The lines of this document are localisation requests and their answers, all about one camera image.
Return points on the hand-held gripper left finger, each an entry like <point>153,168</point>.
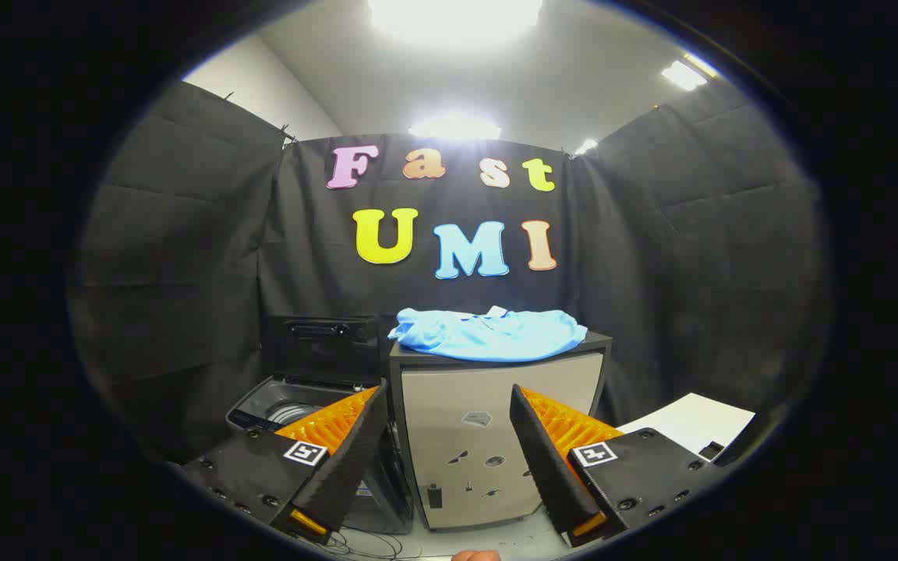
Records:
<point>355,444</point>

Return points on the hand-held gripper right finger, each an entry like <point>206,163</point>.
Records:
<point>544,452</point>

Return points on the grey washing machine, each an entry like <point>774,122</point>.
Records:
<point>277,401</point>

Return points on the light blue polo shirt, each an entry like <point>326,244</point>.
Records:
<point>488,335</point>

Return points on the grey cabinet with dark top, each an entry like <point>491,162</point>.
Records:
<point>449,405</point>

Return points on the black backdrop cloth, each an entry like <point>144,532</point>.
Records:
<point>184,273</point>

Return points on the small ceiling light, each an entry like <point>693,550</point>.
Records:
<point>586,146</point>

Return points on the oval ceiling light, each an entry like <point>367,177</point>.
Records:
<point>455,127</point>

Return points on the rectangular ceiling light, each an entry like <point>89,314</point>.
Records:
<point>683,75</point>

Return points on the large round ceiling light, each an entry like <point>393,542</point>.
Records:
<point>457,19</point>

